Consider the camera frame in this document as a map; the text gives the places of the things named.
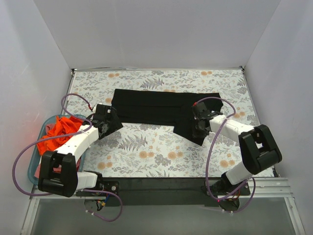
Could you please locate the black t shirt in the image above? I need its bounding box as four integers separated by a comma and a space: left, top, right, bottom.
112, 89, 223, 146

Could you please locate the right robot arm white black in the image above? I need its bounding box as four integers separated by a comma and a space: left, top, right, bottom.
192, 102, 282, 195

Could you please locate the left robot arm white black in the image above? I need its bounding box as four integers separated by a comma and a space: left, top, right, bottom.
38, 104, 123, 197

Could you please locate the orange t shirt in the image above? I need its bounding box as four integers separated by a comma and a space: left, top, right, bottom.
37, 116, 83, 156

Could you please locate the floral patterned table mat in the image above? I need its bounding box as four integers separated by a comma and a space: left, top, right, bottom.
67, 70, 259, 177

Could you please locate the teal plastic laundry basket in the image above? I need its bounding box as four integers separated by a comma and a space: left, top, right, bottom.
27, 115, 86, 186

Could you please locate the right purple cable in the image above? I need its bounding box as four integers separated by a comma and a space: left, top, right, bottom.
193, 97, 257, 214

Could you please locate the purple cable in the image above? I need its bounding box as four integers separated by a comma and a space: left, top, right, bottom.
12, 93, 123, 222
193, 97, 257, 214

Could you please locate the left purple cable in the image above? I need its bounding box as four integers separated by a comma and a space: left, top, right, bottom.
12, 93, 123, 222

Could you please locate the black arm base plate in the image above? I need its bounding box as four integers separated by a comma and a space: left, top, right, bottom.
75, 177, 251, 208

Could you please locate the aluminium frame rail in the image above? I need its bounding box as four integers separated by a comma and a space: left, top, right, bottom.
22, 177, 305, 235

